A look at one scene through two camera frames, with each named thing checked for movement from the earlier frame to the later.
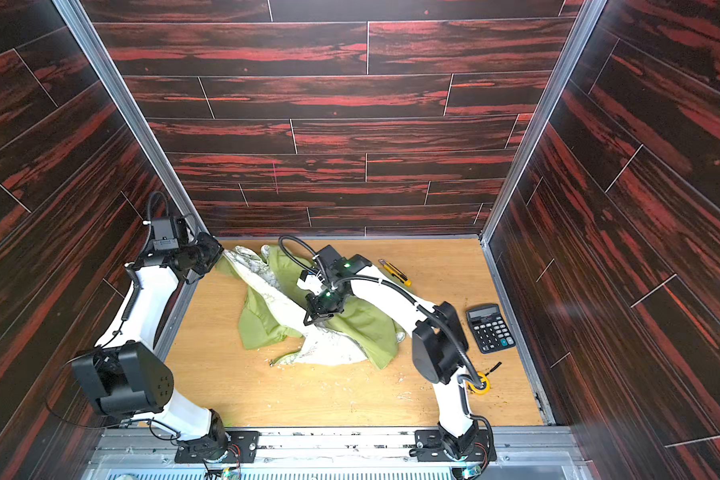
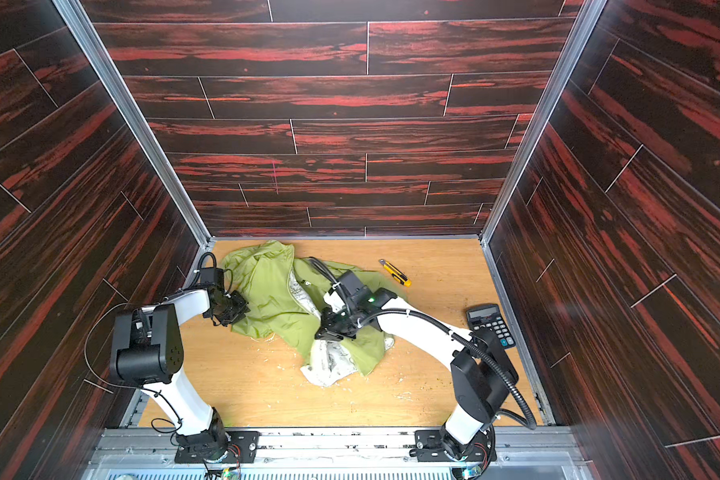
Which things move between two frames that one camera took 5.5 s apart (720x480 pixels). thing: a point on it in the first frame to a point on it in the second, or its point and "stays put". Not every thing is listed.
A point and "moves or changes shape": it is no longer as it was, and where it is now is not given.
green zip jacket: [273, 305] moves or changes shape
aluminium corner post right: [586, 14] stays put
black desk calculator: [489, 328] stays put
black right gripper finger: [308, 319] to [324, 333]
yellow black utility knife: [396, 273] stays put
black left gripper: [203, 255] to [233, 306]
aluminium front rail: [339, 454] stays put
